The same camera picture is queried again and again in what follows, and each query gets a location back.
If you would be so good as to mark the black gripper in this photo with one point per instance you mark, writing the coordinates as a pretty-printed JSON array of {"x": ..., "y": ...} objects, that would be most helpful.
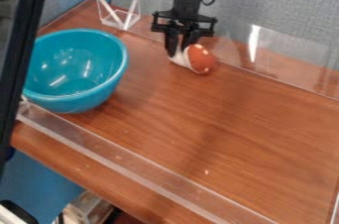
[{"x": 193, "y": 27}]

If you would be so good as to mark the brown plush mushroom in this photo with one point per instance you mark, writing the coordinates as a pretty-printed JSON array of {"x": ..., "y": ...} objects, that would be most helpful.
[{"x": 194, "y": 58}]

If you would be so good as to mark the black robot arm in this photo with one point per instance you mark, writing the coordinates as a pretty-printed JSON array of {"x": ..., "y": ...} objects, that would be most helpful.
[{"x": 185, "y": 8}]

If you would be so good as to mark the blue plastic bowl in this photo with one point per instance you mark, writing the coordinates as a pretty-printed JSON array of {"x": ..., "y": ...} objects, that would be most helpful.
[{"x": 76, "y": 67}]

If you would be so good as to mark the clear acrylic back barrier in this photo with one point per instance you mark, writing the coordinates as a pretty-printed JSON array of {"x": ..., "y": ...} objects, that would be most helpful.
[{"x": 282, "y": 57}]

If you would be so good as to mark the clear acrylic barrier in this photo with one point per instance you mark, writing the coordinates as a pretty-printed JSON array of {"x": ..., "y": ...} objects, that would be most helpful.
[
  {"x": 80, "y": 17},
  {"x": 185, "y": 192},
  {"x": 282, "y": 57}
]

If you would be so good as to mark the clear acrylic left barrier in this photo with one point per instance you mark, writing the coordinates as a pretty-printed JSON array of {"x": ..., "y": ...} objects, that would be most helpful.
[{"x": 80, "y": 17}]

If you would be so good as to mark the black vertical bar foreground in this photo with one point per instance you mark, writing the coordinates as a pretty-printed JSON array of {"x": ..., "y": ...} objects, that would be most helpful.
[{"x": 18, "y": 24}]

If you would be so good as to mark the clear acrylic front barrier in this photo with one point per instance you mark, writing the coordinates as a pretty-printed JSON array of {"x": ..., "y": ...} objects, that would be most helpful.
[{"x": 185, "y": 192}]

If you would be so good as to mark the black object bottom left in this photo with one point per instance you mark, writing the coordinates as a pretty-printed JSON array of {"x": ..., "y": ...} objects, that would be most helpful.
[{"x": 12, "y": 214}]

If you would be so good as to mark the metal table leg bracket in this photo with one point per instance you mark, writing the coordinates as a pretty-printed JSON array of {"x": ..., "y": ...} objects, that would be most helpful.
[{"x": 88, "y": 209}]

